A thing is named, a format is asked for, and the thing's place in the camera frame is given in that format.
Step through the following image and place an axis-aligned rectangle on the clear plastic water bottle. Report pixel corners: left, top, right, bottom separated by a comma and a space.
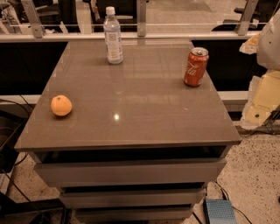
103, 6, 123, 64

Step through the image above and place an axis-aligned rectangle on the middle grey drawer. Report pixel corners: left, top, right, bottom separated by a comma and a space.
59, 189, 206, 208

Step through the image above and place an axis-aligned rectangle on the black cable on floor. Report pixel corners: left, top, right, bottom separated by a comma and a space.
0, 151, 45, 224

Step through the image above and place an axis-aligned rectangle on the orange fruit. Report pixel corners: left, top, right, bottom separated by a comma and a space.
51, 95, 73, 116

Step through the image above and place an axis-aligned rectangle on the top grey drawer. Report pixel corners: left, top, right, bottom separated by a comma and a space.
34, 158, 226, 187

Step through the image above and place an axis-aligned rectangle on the red cola can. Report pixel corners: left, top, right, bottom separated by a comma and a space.
184, 47, 209, 87

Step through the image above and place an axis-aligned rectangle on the grey drawer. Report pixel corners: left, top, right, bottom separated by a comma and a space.
34, 158, 226, 187
75, 206, 193, 224
59, 189, 206, 208

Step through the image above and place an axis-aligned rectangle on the blue perforated box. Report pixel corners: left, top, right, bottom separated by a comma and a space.
203, 199, 237, 224

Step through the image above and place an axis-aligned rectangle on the grey drawer cabinet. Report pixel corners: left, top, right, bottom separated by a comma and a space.
16, 39, 240, 213

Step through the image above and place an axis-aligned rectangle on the bottom grey drawer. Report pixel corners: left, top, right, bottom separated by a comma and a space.
75, 206, 193, 224

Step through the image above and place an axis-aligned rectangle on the glass railing with metal posts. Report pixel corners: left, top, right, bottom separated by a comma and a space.
0, 0, 279, 42

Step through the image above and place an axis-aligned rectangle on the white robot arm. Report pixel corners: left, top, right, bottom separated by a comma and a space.
256, 9, 280, 70

